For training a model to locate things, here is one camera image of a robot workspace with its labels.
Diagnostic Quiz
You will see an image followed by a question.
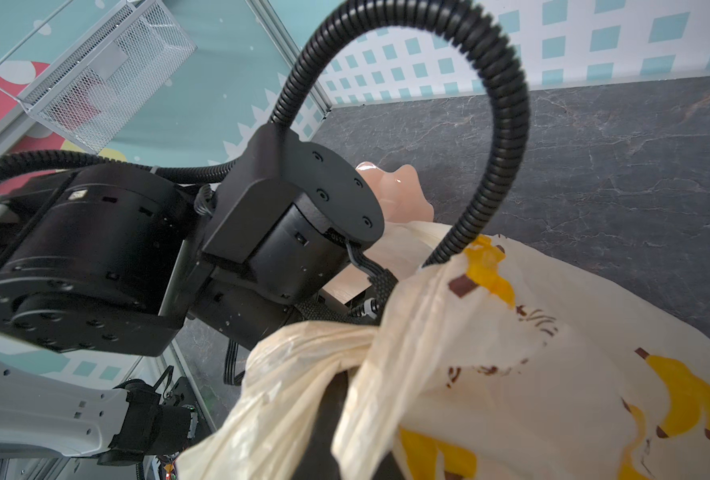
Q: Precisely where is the banana print plastic bag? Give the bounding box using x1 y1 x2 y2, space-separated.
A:
177 222 710 479

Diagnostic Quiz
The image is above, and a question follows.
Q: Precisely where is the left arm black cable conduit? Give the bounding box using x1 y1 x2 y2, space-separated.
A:
0 0 531 268

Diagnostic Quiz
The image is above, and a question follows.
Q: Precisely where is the pink wavy fruit plate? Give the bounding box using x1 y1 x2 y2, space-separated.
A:
321 160 436 304

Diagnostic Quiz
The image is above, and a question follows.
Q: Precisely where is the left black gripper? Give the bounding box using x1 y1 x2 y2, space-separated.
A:
189 280 377 350

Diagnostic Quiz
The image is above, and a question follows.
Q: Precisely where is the white mesh wall basket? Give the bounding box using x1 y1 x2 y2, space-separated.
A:
0 1 196 153

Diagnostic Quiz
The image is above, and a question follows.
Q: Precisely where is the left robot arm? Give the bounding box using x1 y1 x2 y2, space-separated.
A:
0 123 385 357

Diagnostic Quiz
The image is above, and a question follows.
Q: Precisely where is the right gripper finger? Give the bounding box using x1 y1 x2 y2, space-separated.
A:
292 371 349 480

